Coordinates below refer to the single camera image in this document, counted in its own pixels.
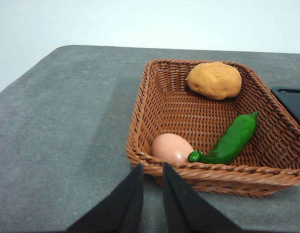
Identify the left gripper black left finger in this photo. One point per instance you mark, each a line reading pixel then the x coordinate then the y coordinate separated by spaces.
pixel 120 208

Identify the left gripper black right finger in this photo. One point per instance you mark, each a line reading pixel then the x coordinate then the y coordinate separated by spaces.
pixel 186 208

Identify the pale brown egg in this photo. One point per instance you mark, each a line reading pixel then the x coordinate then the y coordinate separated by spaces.
pixel 169 148

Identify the green chili pepper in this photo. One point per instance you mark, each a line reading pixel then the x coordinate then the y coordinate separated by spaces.
pixel 234 138

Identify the brown wicker basket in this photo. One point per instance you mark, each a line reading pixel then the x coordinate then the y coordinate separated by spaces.
pixel 188 114

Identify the black rectangular tray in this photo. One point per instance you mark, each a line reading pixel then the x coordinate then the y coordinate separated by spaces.
pixel 295 102

